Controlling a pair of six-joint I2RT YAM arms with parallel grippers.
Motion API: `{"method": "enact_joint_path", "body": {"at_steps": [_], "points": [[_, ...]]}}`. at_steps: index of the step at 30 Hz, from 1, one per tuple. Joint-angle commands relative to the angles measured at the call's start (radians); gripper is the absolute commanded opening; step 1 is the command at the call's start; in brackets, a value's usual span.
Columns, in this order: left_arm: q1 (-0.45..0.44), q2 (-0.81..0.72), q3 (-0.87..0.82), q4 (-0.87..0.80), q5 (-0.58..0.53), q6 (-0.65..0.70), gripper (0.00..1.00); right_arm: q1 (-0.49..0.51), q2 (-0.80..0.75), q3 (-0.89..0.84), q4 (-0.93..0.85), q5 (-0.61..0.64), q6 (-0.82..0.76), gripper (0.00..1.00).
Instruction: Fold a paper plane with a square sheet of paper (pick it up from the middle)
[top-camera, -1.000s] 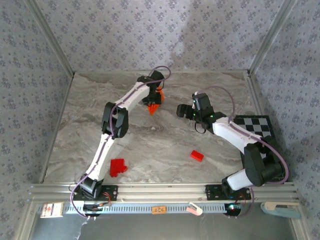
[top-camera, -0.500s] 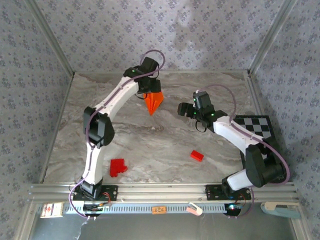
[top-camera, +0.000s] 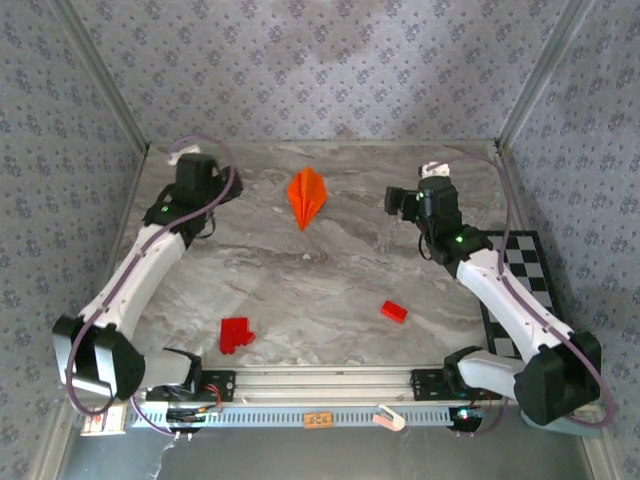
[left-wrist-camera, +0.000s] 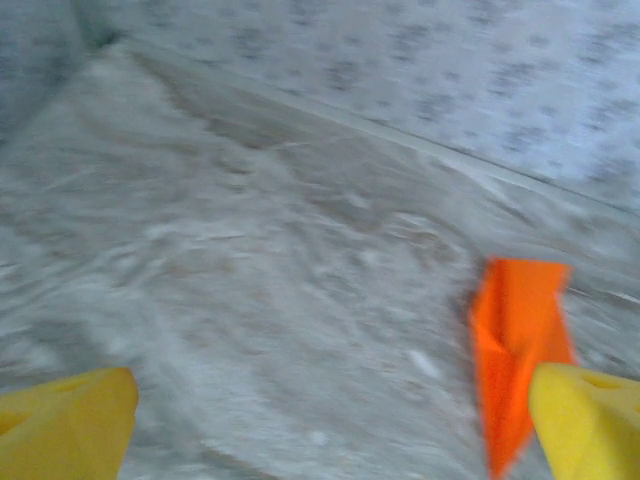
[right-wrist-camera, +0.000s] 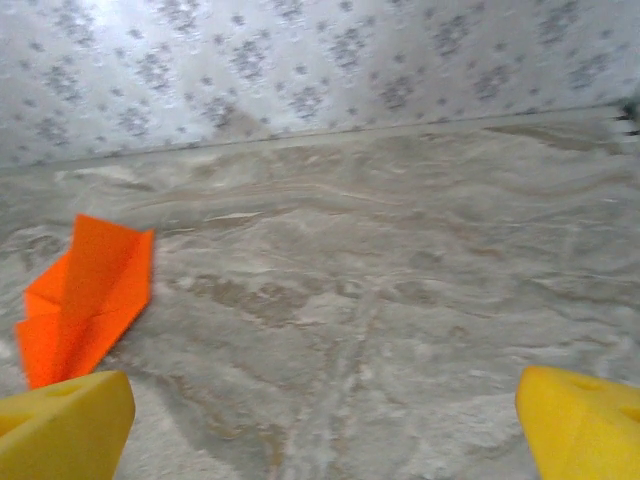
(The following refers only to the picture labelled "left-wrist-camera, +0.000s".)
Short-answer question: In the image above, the orange paper sheet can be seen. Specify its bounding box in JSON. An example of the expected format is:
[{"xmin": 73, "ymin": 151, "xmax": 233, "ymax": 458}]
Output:
[{"xmin": 468, "ymin": 257, "xmax": 579, "ymax": 479}]

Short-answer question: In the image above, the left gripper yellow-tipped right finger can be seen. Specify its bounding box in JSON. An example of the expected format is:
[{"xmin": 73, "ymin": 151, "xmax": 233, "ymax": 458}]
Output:
[{"xmin": 528, "ymin": 362, "xmax": 640, "ymax": 480}]

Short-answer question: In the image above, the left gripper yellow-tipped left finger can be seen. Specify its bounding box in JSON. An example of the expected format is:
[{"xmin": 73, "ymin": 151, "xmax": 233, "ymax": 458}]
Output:
[{"xmin": 0, "ymin": 367, "xmax": 140, "ymax": 480}]

